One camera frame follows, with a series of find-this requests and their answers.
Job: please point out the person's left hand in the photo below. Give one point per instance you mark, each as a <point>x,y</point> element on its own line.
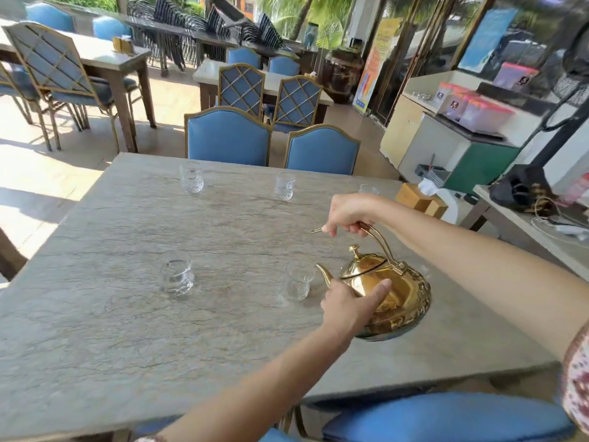
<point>345,310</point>

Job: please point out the person's right hand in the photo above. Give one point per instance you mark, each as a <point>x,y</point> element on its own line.
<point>356,209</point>

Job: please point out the person's left thumb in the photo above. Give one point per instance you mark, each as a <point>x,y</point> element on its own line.
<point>378,294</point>

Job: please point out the person's right fingers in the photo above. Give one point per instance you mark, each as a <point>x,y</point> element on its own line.
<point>340,229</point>

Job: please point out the gold metal teapot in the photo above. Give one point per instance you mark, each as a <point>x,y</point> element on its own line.
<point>400,294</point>

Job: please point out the person's left forearm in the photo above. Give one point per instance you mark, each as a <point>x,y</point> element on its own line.
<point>262,391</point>

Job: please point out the person's right forearm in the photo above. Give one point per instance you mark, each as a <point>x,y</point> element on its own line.
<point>483,266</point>

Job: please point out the clear drinking glass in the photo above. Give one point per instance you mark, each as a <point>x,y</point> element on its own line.
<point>285,186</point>
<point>175,273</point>
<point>191,178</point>
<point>297,282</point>
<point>368,189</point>

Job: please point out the blue padded gold-framed chair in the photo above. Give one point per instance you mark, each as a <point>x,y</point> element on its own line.
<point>244,57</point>
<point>322,150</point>
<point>451,416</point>
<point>110,28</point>
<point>228,138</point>
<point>284,65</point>
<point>49,17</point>

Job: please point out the wooden tissue box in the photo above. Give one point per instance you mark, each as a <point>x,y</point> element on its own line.
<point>418,200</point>

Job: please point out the white tissue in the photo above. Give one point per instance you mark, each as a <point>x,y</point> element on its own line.
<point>427,186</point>

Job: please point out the white and green counter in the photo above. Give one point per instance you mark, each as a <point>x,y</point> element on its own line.
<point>428,138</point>

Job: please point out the blue lattice-back chair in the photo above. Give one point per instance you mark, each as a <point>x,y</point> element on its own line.
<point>240,89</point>
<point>55,64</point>
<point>16,85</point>
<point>297,102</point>

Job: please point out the large brown ceramic jar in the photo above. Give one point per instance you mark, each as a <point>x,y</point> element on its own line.
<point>341,73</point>

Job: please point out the light side table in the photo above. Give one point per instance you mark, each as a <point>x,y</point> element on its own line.
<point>520,230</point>

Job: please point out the colourful standing banner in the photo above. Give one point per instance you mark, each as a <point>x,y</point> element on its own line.
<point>375,64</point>

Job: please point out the pink-lidded plastic container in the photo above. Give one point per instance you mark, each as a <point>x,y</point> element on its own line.
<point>515,75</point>
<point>485,115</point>
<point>460,107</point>
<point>446,96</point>

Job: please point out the black handbag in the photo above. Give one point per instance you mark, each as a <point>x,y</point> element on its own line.
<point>517,186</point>

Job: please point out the stone-top dining table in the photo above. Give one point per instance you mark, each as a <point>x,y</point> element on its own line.
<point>106,59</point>
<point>207,73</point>

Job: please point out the floral patterned sleeve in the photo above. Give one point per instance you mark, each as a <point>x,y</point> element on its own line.
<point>577,377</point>

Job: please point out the long dark table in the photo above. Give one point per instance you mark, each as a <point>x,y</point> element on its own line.
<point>221,39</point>

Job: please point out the blue poster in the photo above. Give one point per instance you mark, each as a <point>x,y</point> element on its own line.
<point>487,39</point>

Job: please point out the stack of black striped chairs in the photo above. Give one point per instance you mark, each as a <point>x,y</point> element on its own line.
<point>184,22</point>

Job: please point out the black standing fan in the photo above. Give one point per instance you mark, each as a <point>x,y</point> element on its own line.
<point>568,78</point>

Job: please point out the small wooden box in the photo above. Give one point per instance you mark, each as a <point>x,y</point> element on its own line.
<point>122,44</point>

